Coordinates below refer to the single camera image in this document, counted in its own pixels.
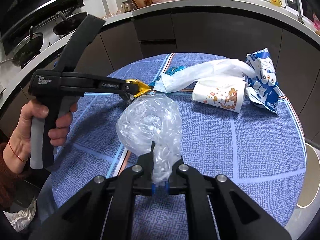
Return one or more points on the white plastic bag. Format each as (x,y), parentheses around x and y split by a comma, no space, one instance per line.
(183,78)

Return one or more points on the person's left hand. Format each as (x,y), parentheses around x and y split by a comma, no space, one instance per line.
(17,151)

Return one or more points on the white round trash bin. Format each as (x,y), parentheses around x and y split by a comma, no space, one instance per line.
(310,187)

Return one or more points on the yellow duck cup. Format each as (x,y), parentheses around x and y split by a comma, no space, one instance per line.
(277,3)

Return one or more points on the black pan on stove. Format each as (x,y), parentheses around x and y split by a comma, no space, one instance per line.
(68,24)

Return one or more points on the blue foil wrapper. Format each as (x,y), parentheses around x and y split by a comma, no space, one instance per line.
(169,72)

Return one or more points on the black wok on stove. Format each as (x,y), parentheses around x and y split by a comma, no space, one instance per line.
(28,48)

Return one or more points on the blue white cartoon wrapper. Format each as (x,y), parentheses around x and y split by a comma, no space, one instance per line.
(262,89)

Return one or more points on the white cartoon paper cup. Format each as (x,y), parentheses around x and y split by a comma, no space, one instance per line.
(224,94)

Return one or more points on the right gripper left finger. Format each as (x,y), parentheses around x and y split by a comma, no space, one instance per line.
(103,208)

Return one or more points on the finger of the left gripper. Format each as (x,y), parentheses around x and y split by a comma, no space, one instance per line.
(140,84)
(136,95)

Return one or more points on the clear plastic bag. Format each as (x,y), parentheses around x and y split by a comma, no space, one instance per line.
(152,123)

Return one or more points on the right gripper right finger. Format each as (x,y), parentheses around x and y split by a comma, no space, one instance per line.
(218,209)

